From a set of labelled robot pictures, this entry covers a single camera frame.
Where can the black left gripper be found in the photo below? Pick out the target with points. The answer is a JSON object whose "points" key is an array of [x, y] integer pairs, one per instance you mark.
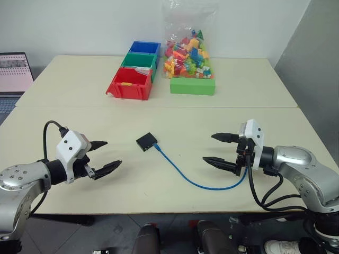
{"points": [[82, 167]]}

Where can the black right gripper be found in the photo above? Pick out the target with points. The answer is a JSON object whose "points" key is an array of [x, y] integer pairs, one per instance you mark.
{"points": [[243, 158]]}

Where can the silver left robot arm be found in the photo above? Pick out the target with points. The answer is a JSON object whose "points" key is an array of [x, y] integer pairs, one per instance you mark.
{"points": [[16, 180]]}

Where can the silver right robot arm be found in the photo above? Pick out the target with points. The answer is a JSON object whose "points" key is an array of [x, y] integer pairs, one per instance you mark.
{"points": [[299, 164]]}

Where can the small black box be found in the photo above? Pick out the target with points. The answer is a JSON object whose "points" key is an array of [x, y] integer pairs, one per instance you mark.
{"points": [[145, 141]]}

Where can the red plastic bin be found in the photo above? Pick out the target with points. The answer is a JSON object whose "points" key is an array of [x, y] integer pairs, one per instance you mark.
{"points": [[131, 91]]}

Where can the green rectangular block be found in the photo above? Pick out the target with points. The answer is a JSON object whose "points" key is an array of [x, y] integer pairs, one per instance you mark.
{"points": [[192, 86]]}

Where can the dark rounded shape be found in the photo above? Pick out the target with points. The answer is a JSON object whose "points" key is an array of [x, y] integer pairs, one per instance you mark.
{"points": [[147, 239], [215, 238]]}

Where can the clear plastic scrap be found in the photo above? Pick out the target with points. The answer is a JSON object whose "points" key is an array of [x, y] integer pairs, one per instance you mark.
{"points": [[144, 71]]}

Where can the clear bag of colourful blocks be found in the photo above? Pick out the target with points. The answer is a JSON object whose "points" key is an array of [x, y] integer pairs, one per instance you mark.
{"points": [[188, 58]]}

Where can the green plastic bin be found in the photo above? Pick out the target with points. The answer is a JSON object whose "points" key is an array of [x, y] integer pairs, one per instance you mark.
{"points": [[137, 60]]}

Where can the white shoe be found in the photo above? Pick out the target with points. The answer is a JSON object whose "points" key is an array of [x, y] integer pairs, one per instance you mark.
{"points": [[280, 247]]}

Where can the blue plastic bin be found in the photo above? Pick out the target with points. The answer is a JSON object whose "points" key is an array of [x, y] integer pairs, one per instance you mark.
{"points": [[144, 47]]}

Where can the open laptop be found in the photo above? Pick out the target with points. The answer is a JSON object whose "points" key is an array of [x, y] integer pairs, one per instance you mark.
{"points": [[13, 74]]}

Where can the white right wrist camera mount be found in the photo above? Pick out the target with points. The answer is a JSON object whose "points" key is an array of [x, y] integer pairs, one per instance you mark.
{"points": [[256, 137]]}

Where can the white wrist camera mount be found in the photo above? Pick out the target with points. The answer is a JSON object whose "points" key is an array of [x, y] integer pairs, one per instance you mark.
{"points": [[69, 144], [256, 137]]}

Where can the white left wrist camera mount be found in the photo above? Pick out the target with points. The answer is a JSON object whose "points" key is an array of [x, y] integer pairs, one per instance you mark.
{"points": [[69, 144]]}

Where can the black table frame bar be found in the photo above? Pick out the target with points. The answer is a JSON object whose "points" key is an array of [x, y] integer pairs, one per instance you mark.
{"points": [[265, 218], [63, 219]]}

